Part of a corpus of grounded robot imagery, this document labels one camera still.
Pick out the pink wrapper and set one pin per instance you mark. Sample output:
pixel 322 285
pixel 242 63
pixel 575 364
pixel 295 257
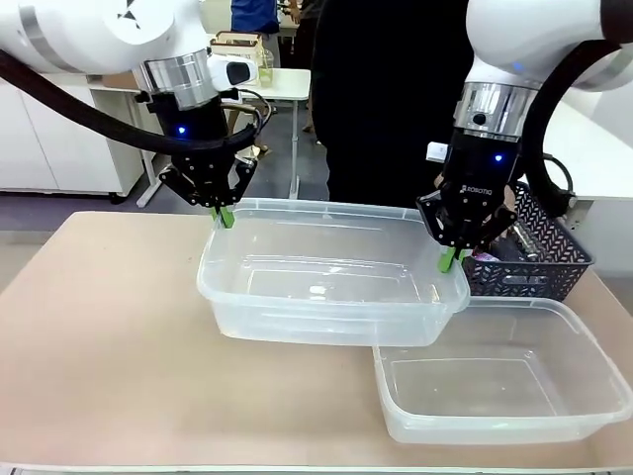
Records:
pixel 485 257

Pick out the person in blue shirt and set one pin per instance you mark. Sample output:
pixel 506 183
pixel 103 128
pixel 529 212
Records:
pixel 254 15

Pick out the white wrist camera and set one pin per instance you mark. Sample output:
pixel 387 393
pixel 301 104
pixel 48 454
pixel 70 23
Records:
pixel 235 71
pixel 437 152

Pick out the person in black clothes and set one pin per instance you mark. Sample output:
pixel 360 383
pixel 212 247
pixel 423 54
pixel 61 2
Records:
pixel 386 99

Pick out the clear plastic bottle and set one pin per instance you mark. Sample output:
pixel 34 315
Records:
pixel 531 240

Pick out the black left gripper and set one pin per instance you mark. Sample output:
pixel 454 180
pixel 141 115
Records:
pixel 193 128

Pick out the black woven plastic basket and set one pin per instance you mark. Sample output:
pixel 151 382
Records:
pixel 549 277

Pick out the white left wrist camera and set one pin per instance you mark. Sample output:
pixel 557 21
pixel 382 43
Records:
pixel 235 71

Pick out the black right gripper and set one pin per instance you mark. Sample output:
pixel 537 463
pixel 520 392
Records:
pixel 477 173

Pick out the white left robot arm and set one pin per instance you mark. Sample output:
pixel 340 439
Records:
pixel 99 29

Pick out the wooden box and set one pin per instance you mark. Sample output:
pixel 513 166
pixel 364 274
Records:
pixel 236 42

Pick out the large clear plastic bin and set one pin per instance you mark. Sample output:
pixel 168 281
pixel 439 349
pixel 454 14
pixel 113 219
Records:
pixel 326 277

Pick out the white folding table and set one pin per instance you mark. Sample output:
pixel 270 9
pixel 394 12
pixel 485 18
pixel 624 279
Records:
pixel 287 81

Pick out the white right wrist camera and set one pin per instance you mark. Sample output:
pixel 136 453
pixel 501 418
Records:
pixel 437 152

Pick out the green drink cup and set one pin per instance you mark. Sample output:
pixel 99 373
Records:
pixel 266 69

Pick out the white cabinet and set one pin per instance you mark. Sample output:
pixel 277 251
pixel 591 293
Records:
pixel 54 143

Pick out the cardboard box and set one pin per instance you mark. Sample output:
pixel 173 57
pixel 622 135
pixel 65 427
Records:
pixel 118 80

